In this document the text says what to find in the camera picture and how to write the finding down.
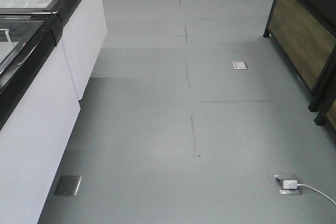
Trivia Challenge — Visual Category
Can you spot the white power cable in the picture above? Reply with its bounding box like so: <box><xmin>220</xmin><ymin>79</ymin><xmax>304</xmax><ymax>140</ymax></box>
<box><xmin>297</xmin><ymin>183</ymin><xmax>336</xmax><ymax>206</ymax></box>

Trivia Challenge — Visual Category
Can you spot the white chest freezer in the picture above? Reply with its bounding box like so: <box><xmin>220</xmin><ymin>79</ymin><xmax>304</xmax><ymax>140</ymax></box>
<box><xmin>1</xmin><ymin>15</ymin><xmax>80</xmax><ymax>223</ymax></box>
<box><xmin>1</xmin><ymin>0</ymin><xmax>107</xmax><ymax>100</ymax></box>

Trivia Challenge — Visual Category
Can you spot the open floor socket box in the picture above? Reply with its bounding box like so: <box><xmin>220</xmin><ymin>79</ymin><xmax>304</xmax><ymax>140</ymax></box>
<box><xmin>274</xmin><ymin>174</ymin><xmax>302</xmax><ymax>195</ymax></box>

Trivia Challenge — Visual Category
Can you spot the far white chest freezer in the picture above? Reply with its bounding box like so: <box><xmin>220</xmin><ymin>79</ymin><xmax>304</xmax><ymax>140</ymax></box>
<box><xmin>1</xmin><ymin>0</ymin><xmax>107</xmax><ymax>100</ymax></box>

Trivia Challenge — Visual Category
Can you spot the near white chest freezer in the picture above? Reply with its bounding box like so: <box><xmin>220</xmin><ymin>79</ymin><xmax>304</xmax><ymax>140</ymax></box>
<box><xmin>1</xmin><ymin>15</ymin><xmax>80</xmax><ymax>223</ymax></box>

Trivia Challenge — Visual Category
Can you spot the white power adapter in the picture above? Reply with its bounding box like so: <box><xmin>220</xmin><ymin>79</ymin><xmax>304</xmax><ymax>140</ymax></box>
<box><xmin>280</xmin><ymin>179</ymin><xmax>298</xmax><ymax>190</ymax></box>

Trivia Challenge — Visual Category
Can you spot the dark wooden display stand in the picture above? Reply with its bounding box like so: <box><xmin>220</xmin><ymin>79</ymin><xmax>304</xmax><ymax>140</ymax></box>
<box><xmin>263</xmin><ymin>0</ymin><xmax>335</xmax><ymax>127</ymax></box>

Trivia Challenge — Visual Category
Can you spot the far steel floor box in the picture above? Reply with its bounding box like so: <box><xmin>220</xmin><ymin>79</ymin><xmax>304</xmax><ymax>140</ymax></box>
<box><xmin>232</xmin><ymin>61</ymin><xmax>248</xmax><ymax>70</ymax></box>

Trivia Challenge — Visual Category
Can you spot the closed steel floor box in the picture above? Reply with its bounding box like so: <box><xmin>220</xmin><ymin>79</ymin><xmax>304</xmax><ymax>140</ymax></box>
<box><xmin>54</xmin><ymin>175</ymin><xmax>82</xmax><ymax>197</ymax></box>

